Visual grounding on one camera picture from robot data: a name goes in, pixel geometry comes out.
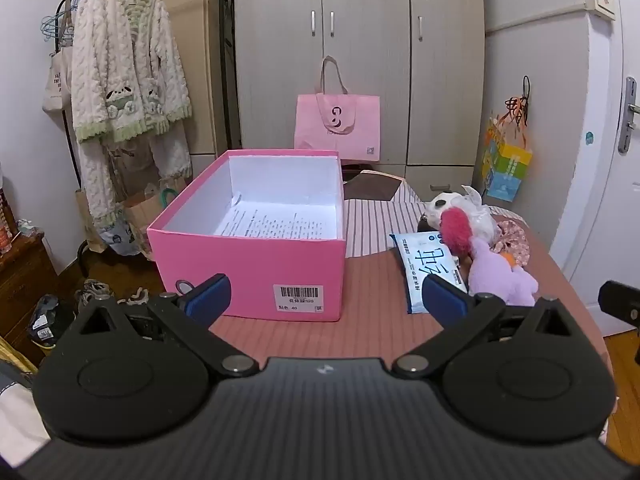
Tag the pink tote bag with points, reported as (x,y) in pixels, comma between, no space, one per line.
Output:
(340,130)

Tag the beige wardrobe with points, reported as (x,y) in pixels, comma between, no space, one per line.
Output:
(370,35)

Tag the purple plush toy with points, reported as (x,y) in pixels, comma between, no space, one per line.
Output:
(492,275)

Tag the printed paper sheet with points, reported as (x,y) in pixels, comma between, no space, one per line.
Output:
(280,222)

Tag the red-brown bed cover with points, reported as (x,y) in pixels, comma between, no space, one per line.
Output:
(370,330)

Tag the striped bed sheet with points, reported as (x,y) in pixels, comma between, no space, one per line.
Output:
(375,225)

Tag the round blue sticker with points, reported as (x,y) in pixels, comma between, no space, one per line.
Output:
(590,138)

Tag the blue white wipes packet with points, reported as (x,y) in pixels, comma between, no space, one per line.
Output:
(427,265)

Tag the beige electrical box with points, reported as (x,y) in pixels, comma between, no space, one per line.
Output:
(600,2)

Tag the pink cardboard box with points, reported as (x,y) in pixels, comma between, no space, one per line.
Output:
(250,270)

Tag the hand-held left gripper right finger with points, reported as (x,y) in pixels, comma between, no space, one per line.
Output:
(445,295)

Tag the black clothes rack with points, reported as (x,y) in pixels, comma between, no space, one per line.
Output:
(82,252)

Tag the beige canvas tote bag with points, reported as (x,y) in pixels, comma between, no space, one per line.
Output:
(55,85)

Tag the orange ribbon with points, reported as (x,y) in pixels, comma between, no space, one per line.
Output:
(515,107)

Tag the pink floral cloth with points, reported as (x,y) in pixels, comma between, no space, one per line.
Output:
(515,240)

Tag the small pale item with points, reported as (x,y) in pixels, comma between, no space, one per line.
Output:
(27,227)

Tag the dark sneaker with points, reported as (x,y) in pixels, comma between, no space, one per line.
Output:
(47,322)

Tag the colourful paper gift bag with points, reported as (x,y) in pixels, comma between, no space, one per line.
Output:
(507,170)

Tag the white panda plush doll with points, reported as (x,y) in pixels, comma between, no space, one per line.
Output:
(480,220)

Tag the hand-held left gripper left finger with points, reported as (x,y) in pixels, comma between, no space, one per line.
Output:
(210,297)

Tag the white door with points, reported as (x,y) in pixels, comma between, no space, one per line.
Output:
(610,185)

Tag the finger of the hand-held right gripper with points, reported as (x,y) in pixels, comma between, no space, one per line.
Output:
(622,302)

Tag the cream fleece pajama jacket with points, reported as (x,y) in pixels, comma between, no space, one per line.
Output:
(125,60)

